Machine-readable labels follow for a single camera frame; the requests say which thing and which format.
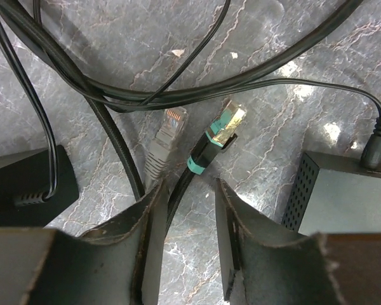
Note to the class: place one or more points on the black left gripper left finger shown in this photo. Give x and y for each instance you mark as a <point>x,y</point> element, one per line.
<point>116,262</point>

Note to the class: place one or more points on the black network switch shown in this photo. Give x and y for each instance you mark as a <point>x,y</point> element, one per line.
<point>333,194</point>

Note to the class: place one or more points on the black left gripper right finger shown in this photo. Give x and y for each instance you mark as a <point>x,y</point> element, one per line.
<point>262,262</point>

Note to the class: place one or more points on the black power adapter brick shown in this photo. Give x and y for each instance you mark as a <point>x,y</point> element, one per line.
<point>24,176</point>

